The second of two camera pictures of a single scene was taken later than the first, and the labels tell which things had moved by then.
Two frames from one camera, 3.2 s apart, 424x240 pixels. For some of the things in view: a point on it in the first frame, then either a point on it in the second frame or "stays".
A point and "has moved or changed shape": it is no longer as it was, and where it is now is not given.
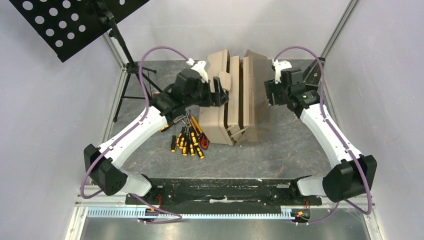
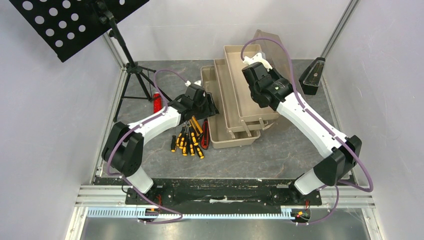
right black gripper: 269,93 to 253,74
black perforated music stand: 66,25 stays
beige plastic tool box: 246,116 has moved or changed shape
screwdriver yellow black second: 183,138 stays
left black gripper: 220,97 to 211,109
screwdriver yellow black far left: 173,143 stays
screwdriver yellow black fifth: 199,152 stays
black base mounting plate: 225,194 stays
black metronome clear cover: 313,76 stays
